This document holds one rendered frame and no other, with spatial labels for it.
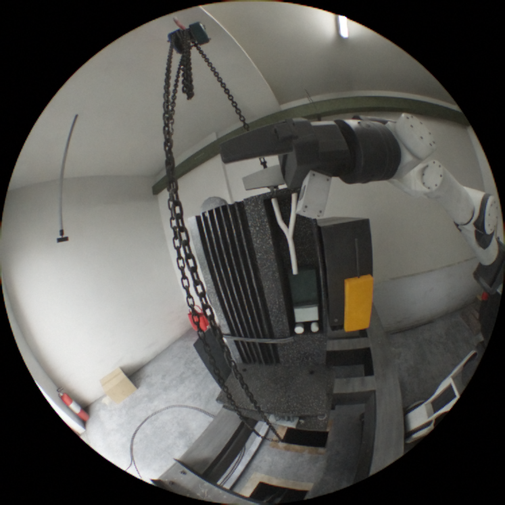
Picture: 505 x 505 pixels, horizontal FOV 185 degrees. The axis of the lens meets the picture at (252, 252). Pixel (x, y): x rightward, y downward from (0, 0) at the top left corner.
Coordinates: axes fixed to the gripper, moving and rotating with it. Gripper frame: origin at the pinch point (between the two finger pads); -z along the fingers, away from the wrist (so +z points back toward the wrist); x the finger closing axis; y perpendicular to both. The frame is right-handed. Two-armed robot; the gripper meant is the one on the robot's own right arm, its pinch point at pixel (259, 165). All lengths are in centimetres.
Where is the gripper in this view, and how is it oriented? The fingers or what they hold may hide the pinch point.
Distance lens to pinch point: 19.4
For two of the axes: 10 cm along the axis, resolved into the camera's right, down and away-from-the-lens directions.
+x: 1.3, -1.6, 9.8
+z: 9.6, -2.3, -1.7
